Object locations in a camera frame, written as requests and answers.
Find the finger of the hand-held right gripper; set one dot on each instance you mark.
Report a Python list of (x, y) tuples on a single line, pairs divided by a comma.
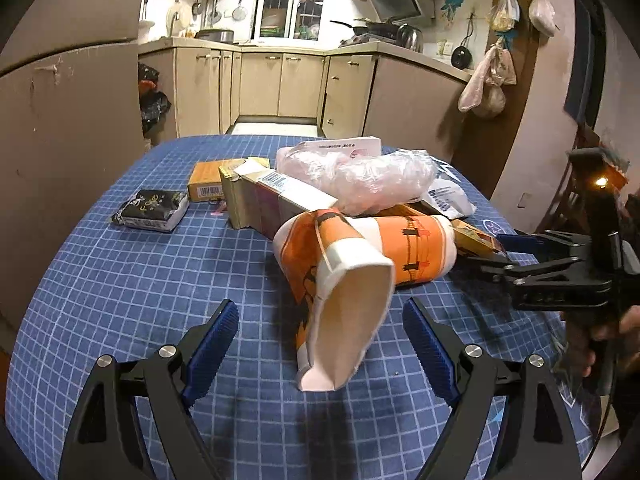
[(517, 243), (550, 287)]

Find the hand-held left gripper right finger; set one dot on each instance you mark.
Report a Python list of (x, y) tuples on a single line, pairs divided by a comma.
[(430, 350)]

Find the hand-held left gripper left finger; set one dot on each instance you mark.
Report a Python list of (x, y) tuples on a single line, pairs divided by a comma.
[(215, 347)]

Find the yellow brown box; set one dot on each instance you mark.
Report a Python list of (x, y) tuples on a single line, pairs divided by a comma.
[(475, 240)]

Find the silver white pouch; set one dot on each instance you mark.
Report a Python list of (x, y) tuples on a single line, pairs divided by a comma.
[(450, 197)]

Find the crushed orange paper cup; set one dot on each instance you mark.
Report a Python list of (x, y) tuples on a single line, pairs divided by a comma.
[(350, 320)]

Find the black tissue packet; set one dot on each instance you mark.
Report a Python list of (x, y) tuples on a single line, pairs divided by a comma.
[(150, 209)]

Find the black trash bags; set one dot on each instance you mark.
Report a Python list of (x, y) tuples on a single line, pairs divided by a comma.
[(152, 105)]

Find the person's right hand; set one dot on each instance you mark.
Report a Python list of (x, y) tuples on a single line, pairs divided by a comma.
[(631, 320)]

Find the brown hanging bag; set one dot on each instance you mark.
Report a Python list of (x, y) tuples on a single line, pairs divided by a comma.
[(492, 105)]

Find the long cardboard box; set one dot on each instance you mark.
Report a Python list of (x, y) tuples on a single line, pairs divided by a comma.
[(260, 200)]

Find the clear plastic bag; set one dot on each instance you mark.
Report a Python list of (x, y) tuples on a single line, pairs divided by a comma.
[(370, 180)]

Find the pink hanging plastic bag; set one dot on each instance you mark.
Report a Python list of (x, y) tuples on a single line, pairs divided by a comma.
[(480, 80)]

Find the small orange box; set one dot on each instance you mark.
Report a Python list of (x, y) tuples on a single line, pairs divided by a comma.
[(207, 180)]

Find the dark window panel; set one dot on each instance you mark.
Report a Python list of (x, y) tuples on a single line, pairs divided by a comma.
[(585, 60)]

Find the small hanging black pan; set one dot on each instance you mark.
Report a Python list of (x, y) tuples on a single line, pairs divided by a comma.
[(461, 56)]

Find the white hanging plastic bag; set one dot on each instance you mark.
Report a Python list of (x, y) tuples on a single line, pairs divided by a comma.
[(542, 15)]

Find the yellow hanging plastic bag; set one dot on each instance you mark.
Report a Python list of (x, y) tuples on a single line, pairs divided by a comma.
[(502, 12)]

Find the steel kettle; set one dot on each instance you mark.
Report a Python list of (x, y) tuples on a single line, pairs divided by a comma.
[(411, 37)]

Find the beige refrigerator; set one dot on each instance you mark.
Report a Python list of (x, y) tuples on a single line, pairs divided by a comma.
[(65, 150)]

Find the gas stove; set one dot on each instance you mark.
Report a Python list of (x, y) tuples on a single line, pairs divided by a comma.
[(370, 40)]

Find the black frying pan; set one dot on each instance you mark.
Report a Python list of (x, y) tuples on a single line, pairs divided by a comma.
[(375, 27)]

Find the beige kitchen cabinets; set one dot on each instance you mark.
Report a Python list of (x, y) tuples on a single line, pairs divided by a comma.
[(260, 80)]

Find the metal cooking pot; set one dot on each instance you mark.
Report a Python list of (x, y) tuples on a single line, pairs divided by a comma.
[(215, 36)]

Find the kitchen window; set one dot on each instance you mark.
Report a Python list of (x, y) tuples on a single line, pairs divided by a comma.
[(295, 0)]

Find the hanging metal strainer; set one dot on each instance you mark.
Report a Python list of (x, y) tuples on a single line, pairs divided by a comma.
[(240, 10)]

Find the wall socket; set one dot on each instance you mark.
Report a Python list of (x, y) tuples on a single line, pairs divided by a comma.
[(525, 200)]

